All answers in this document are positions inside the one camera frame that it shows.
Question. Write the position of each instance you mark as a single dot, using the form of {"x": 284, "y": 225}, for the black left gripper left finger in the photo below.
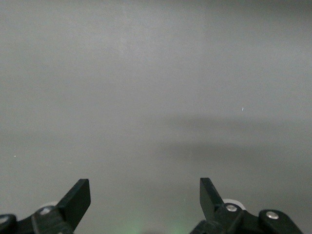
{"x": 73, "y": 204}

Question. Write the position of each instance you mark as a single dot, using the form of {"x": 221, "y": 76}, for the dark grey table mat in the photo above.
{"x": 156, "y": 85}

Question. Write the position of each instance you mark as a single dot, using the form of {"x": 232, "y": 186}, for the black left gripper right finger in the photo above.
{"x": 212, "y": 202}

